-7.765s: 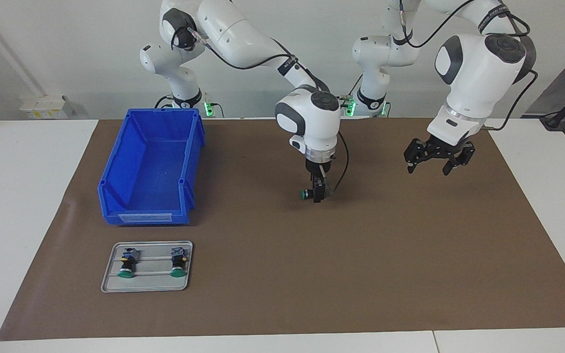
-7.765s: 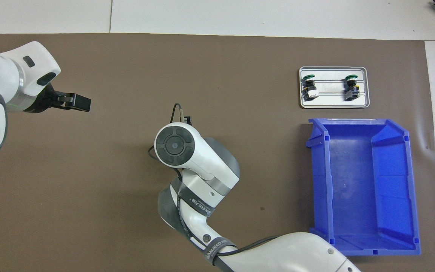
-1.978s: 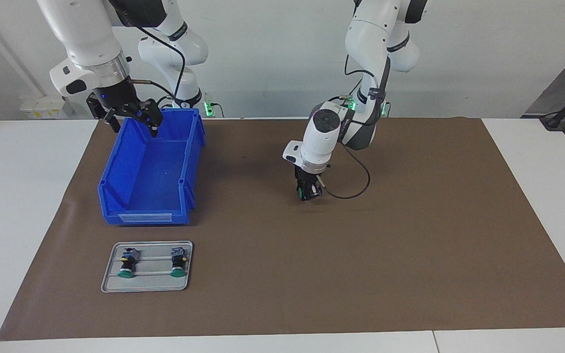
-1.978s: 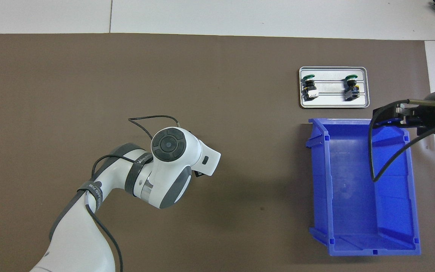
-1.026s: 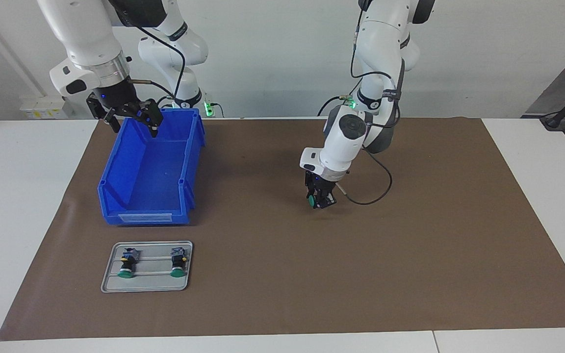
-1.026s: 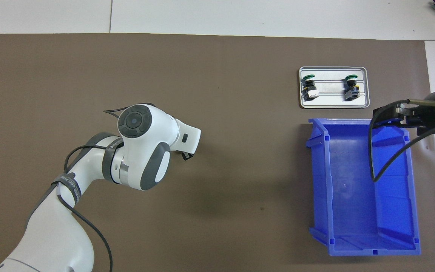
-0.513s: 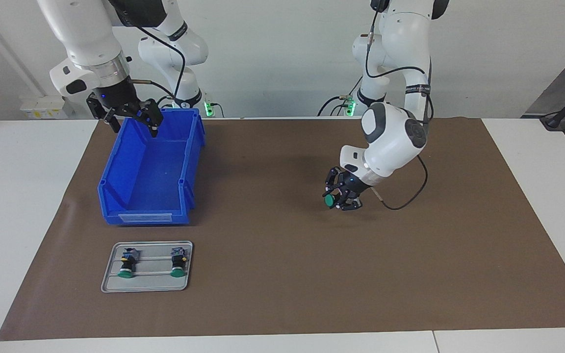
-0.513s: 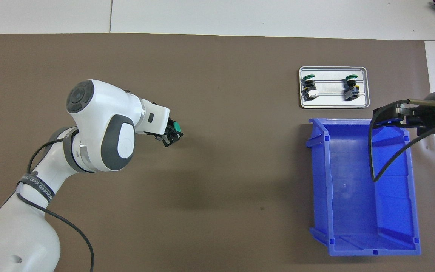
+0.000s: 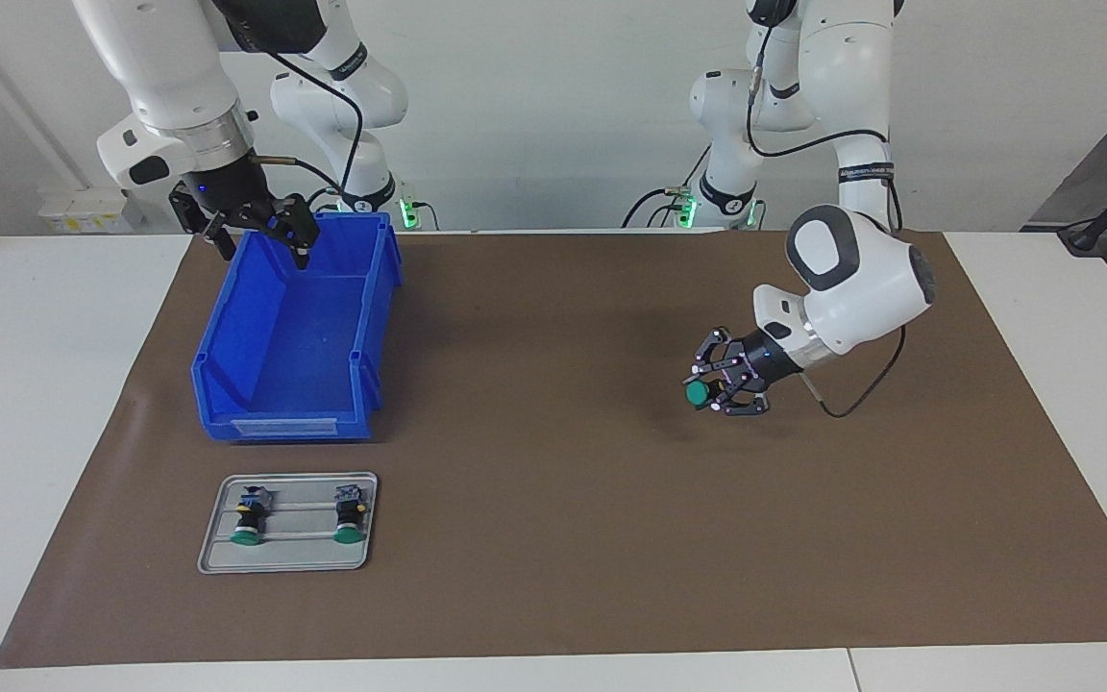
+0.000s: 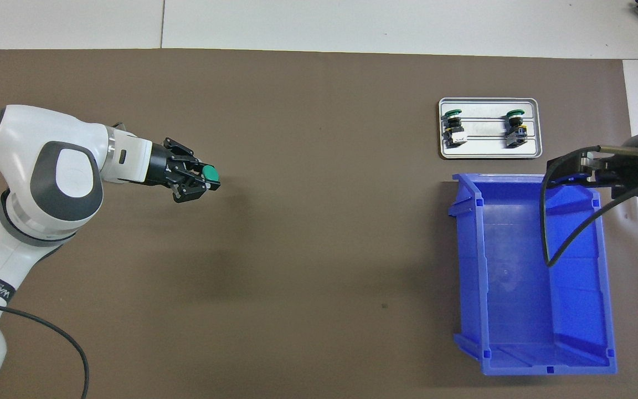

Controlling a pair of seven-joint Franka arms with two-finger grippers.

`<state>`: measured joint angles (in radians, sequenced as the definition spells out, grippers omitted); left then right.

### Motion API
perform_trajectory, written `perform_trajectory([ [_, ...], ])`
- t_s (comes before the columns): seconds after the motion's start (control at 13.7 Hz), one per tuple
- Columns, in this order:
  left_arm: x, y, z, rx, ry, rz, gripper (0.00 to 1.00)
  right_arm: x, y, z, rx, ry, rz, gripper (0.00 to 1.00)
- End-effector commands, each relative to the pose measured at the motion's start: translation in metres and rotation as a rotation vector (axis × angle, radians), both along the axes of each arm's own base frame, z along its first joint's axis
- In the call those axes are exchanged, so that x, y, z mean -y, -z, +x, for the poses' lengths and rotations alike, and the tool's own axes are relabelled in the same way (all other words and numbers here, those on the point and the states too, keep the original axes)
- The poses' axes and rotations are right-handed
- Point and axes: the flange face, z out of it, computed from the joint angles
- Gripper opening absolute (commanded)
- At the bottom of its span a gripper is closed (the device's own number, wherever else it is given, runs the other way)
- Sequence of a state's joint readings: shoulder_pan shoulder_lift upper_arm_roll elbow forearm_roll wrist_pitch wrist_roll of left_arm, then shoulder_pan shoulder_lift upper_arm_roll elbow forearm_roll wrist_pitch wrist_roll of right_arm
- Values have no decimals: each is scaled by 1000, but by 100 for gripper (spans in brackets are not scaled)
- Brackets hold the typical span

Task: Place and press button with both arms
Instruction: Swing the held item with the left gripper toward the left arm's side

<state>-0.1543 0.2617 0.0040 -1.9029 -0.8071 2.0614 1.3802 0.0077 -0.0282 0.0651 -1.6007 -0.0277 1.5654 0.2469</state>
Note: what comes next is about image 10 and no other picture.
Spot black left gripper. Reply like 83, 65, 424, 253
143, 139, 221, 203

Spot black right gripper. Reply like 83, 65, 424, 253
547, 133, 638, 199

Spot green push button, white base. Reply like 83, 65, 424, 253
442, 110, 468, 148

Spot grey metal tray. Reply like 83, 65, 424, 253
439, 98, 543, 160

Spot blue plastic storage bin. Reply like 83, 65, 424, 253
447, 173, 618, 376

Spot brown table mat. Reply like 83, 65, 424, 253
0, 49, 638, 399

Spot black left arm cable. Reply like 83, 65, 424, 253
0, 211, 90, 399

